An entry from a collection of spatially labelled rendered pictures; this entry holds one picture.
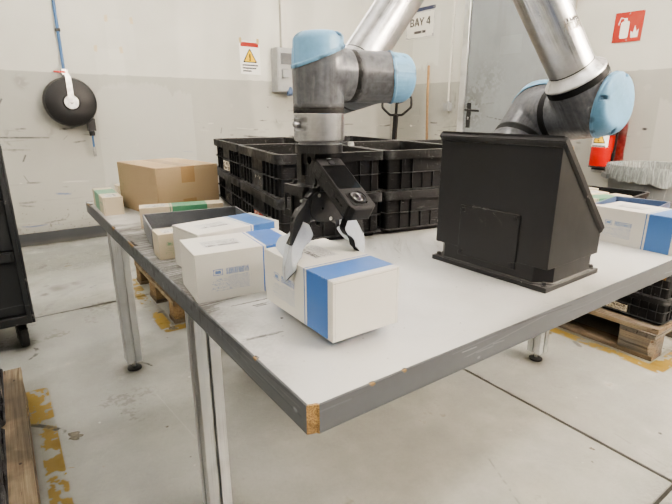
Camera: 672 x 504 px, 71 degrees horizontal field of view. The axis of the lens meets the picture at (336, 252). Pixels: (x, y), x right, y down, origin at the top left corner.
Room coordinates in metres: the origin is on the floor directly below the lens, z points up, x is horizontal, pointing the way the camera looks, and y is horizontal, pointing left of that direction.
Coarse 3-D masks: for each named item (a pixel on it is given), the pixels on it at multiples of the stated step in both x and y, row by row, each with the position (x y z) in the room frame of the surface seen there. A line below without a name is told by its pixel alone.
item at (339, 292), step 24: (312, 240) 0.81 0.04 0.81; (312, 264) 0.67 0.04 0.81; (336, 264) 0.67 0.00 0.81; (360, 264) 0.67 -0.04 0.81; (384, 264) 0.67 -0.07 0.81; (288, 288) 0.69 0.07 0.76; (312, 288) 0.64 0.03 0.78; (336, 288) 0.60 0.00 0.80; (360, 288) 0.62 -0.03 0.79; (384, 288) 0.65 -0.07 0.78; (288, 312) 0.69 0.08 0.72; (312, 312) 0.64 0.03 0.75; (336, 312) 0.60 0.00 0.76; (360, 312) 0.62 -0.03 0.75; (384, 312) 0.65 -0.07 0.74; (336, 336) 0.60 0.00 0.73
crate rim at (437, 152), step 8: (344, 144) 1.51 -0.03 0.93; (424, 144) 1.59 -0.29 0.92; (432, 144) 1.55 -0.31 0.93; (440, 144) 1.52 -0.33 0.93; (384, 152) 1.27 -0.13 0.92; (392, 152) 1.27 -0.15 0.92; (400, 152) 1.28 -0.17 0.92; (408, 152) 1.29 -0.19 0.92; (416, 152) 1.30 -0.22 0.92; (424, 152) 1.31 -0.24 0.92; (432, 152) 1.32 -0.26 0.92; (440, 152) 1.33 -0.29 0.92
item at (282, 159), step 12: (252, 144) 1.51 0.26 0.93; (264, 144) 1.52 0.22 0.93; (276, 144) 1.54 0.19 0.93; (288, 144) 1.55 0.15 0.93; (252, 156) 1.33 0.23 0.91; (264, 156) 1.23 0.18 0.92; (276, 156) 1.14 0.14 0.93; (288, 156) 1.15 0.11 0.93; (336, 156) 1.20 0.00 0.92; (348, 156) 1.21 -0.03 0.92; (360, 156) 1.23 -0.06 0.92; (372, 156) 1.24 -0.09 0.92
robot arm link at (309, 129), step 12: (300, 120) 0.71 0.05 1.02; (312, 120) 0.69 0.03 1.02; (324, 120) 0.69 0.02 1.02; (336, 120) 0.70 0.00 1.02; (300, 132) 0.70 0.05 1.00; (312, 132) 0.69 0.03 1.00; (324, 132) 0.69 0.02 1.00; (336, 132) 0.70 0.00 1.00; (300, 144) 0.71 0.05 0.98; (312, 144) 0.70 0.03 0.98; (324, 144) 0.70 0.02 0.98
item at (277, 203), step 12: (252, 192) 1.35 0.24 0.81; (252, 204) 1.39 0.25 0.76; (264, 204) 1.27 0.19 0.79; (276, 204) 1.15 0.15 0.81; (288, 204) 1.15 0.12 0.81; (276, 216) 1.17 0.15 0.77; (288, 216) 1.16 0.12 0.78; (372, 216) 1.26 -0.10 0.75; (288, 228) 1.16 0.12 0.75; (312, 228) 1.18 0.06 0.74; (324, 228) 1.20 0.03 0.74; (336, 228) 1.21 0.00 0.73; (372, 228) 1.26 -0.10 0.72
